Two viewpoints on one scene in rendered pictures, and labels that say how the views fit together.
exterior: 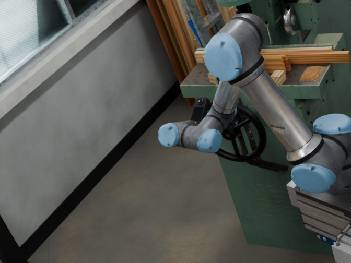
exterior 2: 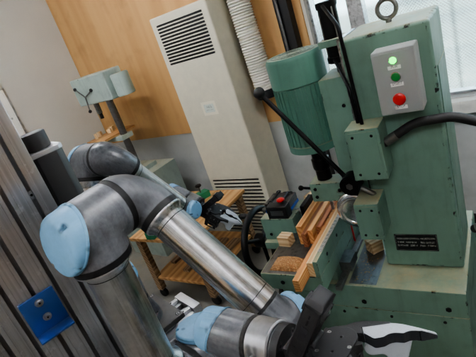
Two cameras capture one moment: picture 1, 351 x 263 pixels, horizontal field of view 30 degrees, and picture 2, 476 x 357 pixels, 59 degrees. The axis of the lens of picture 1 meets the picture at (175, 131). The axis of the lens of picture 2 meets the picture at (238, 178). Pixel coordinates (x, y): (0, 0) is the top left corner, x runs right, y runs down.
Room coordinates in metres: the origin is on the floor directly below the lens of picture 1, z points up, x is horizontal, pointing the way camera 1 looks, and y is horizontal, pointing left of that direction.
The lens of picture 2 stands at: (2.00, -1.70, 1.67)
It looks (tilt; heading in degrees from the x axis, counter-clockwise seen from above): 21 degrees down; 87
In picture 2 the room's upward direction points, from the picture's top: 19 degrees counter-clockwise
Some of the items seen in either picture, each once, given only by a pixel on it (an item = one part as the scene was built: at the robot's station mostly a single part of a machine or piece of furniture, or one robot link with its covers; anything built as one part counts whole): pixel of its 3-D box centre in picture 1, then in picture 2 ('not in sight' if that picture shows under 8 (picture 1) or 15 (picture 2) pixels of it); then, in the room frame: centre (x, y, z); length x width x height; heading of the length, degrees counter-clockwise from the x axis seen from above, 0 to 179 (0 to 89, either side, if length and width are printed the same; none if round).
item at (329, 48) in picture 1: (260, 55); (339, 216); (2.35, -0.43, 0.92); 0.60 x 0.02 x 0.05; 51
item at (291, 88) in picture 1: (252, 84); (309, 229); (2.25, -0.35, 0.87); 0.61 x 0.30 x 0.06; 51
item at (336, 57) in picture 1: (271, 58); (329, 226); (2.30, -0.46, 0.92); 0.63 x 0.02 x 0.04; 51
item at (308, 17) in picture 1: (303, 12); (372, 214); (2.38, -0.65, 1.02); 0.09 x 0.07 x 0.12; 51
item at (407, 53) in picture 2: not in sight; (399, 78); (2.50, -0.72, 1.40); 0.10 x 0.06 x 0.16; 141
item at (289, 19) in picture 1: (291, 19); (356, 209); (2.36, -0.59, 1.02); 0.12 x 0.03 x 0.12; 141
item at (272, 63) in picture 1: (257, 65); (312, 217); (2.26, -0.39, 0.94); 0.22 x 0.02 x 0.07; 51
